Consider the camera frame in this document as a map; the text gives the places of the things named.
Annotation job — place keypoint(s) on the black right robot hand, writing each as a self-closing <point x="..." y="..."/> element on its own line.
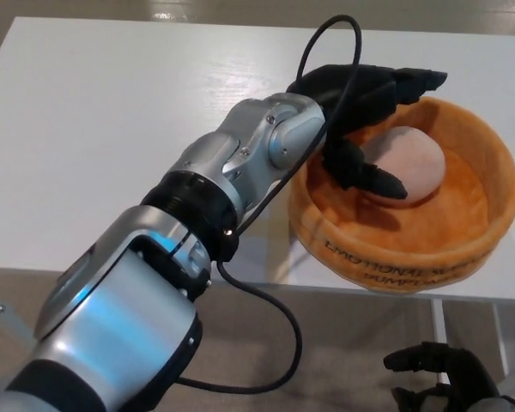
<point x="463" y="365"/>

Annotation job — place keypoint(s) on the white metal table leg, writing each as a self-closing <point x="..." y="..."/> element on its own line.
<point x="441" y="335"/>

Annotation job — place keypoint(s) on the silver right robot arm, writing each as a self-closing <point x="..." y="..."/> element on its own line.
<point x="498" y="401"/>

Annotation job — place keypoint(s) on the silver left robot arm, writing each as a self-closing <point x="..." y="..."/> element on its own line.
<point x="124" y="309"/>

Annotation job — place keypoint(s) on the orange plush round plate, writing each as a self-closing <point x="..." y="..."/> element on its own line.
<point x="455" y="223"/>

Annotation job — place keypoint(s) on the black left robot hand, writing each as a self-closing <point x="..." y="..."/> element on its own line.
<point x="360" y="94"/>

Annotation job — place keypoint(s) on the pink round plush toy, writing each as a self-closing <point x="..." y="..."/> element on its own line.
<point x="416" y="159"/>

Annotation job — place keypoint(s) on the thin white table leg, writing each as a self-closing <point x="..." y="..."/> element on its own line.
<point x="502" y="335"/>

